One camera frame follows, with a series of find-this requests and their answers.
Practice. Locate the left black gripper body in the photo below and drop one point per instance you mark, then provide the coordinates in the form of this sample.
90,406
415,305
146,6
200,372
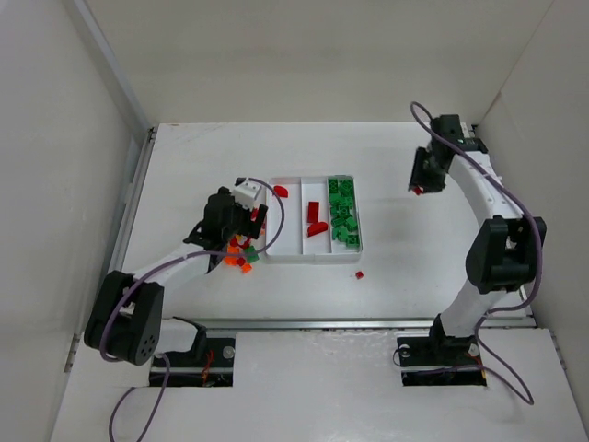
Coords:
240,226

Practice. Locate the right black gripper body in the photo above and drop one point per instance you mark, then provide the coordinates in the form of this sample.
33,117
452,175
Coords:
424,180

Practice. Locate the small red lego piece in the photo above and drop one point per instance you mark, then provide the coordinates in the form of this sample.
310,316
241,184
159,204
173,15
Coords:
313,212

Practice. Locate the red arch lego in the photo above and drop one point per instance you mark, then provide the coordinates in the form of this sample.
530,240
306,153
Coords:
317,228

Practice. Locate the red semicircle lego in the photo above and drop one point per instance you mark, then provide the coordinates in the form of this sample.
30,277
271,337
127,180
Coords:
281,191

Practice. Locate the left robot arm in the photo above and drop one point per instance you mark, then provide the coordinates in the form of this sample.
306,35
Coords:
127,322

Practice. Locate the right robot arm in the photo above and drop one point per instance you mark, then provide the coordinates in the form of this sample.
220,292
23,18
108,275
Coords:
503,255

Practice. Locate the orange dome lego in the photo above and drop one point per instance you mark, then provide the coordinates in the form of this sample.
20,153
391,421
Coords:
232,255

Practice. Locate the green square lego plate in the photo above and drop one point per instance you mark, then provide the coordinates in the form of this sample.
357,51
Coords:
251,254

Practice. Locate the white three-compartment tray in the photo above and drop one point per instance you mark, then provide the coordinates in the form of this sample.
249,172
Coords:
286,224

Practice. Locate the green lego pile in tray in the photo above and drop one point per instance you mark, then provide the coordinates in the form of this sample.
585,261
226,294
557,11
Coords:
343,213

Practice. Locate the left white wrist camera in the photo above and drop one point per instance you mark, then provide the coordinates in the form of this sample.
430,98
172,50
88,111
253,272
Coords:
246,192

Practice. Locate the aluminium rail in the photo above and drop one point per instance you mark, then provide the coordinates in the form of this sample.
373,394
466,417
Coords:
314,325

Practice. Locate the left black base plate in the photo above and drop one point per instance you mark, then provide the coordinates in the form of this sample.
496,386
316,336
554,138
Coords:
209,364

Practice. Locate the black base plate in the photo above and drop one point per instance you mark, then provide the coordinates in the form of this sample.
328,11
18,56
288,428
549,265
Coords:
209,364
425,362

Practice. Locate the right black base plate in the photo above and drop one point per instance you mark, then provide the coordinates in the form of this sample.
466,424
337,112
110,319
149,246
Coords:
425,362

